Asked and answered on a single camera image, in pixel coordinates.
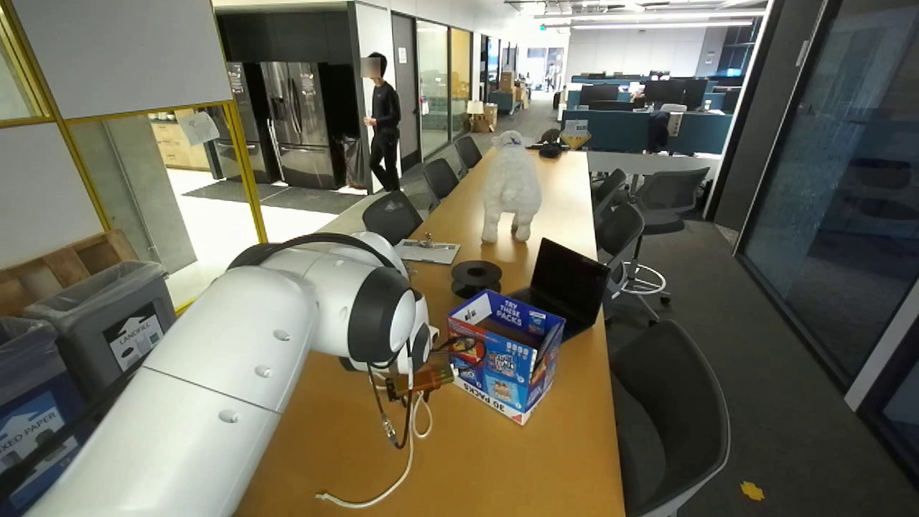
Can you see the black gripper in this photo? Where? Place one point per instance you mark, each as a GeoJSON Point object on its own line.
{"type": "Point", "coordinates": [425, 353]}

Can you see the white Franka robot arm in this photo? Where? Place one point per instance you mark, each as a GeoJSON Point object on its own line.
{"type": "Point", "coordinates": [219, 363]}

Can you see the blue printed cardboard box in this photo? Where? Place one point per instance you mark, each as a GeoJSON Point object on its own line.
{"type": "Point", "coordinates": [504, 360]}

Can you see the black filament spool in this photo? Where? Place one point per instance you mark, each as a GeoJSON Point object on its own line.
{"type": "Point", "coordinates": [474, 277]}

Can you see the clipboard with paper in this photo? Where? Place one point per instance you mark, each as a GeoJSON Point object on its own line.
{"type": "Point", "coordinates": [431, 252]}

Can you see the dark office chair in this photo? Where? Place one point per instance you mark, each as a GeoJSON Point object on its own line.
{"type": "Point", "coordinates": [441, 176]}
{"type": "Point", "coordinates": [468, 152]}
{"type": "Point", "coordinates": [392, 218]}
{"type": "Point", "coordinates": [669, 190]}

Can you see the black laptop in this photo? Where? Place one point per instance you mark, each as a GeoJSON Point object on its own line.
{"type": "Point", "coordinates": [566, 284]}

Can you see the white sheep figure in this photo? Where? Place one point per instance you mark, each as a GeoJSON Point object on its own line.
{"type": "Point", "coordinates": [513, 188]}

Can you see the large grey office chair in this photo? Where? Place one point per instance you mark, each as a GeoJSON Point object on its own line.
{"type": "Point", "coordinates": [669, 413]}

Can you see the black object on table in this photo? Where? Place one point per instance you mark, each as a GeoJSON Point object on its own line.
{"type": "Point", "coordinates": [549, 144]}

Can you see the person in black clothes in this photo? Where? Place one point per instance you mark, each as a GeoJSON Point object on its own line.
{"type": "Point", "coordinates": [387, 117]}

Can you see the cardboard boxes stack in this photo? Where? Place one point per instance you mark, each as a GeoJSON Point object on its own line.
{"type": "Point", "coordinates": [480, 117]}

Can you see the grey lidded waste bin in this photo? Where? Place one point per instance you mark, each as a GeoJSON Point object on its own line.
{"type": "Point", "coordinates": [104, 325]}

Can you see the teal desk partition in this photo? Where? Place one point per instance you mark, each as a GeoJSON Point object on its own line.
{"type": "Point", "coordinates": [634, 130]}

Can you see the yellow floor marker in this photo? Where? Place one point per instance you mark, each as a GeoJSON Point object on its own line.
{"type": "Point", "coordinates": [754, 492]}

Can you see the blue waste bin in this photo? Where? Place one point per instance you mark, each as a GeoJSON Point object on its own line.
{"type": "Point", "coordinates": [33, 433]}

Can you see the yellow framed partition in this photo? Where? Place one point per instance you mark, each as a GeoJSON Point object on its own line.
{"type": "Point", "coordinates": [58, 123]}

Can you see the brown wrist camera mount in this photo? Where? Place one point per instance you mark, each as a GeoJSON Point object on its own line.
{"type": "Point", "coordinates": [412, 380]}

